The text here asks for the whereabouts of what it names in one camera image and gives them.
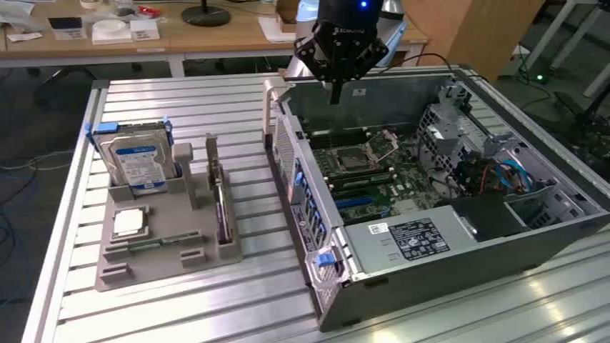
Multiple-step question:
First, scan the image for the black cable over case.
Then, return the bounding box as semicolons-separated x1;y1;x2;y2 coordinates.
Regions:
380;53;482;78

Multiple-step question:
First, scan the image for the perforated metal drive cage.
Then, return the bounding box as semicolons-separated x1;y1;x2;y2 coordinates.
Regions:
412;102;478;187

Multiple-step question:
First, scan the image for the green motherboard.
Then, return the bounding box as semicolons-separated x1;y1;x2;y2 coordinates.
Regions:
304;126;462;225

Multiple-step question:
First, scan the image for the metal socket cover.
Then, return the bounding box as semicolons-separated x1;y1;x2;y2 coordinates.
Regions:
364;129;401;155

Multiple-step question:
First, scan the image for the grey plastic parts rack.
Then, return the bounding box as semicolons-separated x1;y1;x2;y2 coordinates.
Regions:
93;141;244;293

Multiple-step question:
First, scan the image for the grey power supply unit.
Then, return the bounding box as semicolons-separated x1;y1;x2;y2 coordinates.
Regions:
341;205;478;277

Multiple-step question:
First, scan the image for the clear plastic bag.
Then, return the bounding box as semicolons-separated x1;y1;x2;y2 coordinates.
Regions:
0;0;37;31

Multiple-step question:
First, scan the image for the RAM stick with white label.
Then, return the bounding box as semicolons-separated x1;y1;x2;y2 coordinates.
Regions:
332;174;397;190

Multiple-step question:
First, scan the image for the blue wire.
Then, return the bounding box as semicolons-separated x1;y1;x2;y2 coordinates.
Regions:
495;160;535;194

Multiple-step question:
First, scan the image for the cardboard box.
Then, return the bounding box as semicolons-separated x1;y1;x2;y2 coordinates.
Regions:
275;0;300;24

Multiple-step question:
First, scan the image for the hard disk with blue carrier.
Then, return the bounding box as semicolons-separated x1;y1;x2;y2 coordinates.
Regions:
84;116;173;197

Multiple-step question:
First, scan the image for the CPU socket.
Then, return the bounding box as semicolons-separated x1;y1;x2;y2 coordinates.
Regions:
335;146;373;172

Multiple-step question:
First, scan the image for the white table frame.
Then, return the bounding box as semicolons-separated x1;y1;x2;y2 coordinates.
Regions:
522;0;610;98

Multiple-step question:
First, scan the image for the black floor equipment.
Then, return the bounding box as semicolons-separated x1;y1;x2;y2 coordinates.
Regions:
551;89;610;161

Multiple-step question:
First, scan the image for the silver disk bay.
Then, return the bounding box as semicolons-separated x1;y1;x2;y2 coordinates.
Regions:
475;131;602;230

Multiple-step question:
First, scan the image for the grey open PC case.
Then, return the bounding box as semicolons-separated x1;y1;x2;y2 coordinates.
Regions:
263;64;610;333

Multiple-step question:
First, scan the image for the green RAM stick bare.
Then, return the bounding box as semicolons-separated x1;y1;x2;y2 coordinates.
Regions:
125;235;185;252

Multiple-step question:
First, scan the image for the white box with black lid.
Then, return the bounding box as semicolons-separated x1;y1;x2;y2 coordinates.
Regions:
46;16;88;41

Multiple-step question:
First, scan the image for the dark installed RAM stick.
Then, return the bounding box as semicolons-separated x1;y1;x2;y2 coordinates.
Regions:
327;170;389;182

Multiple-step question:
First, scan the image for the white paper label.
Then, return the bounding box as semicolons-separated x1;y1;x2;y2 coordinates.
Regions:
5;31;44;42

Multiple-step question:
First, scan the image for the white round tray on box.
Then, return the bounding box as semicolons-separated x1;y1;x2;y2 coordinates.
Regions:
90;19;135;46

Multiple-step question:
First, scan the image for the white booklet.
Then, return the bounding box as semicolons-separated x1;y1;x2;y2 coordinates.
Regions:
259;16;299;44

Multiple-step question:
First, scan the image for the blue floor cable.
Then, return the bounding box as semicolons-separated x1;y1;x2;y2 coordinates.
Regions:
0;167;38;310

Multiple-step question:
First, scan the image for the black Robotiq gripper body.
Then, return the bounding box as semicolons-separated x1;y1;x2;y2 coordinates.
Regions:
311;0;384;81

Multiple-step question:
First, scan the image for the black round lamp base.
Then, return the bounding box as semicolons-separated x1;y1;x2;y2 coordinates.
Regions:
180;0;232;28

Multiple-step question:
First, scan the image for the wooden desk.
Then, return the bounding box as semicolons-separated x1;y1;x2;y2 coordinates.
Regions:
0;0;429;78

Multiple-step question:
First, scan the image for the plain white box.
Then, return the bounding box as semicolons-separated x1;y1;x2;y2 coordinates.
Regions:
128;19;161;42

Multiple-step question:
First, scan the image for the silver CPU chip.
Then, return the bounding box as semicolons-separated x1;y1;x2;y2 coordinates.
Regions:
112;209;149;239

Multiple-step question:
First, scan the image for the blue expansion slot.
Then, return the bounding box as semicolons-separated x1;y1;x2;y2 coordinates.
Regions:
335;196;373;211

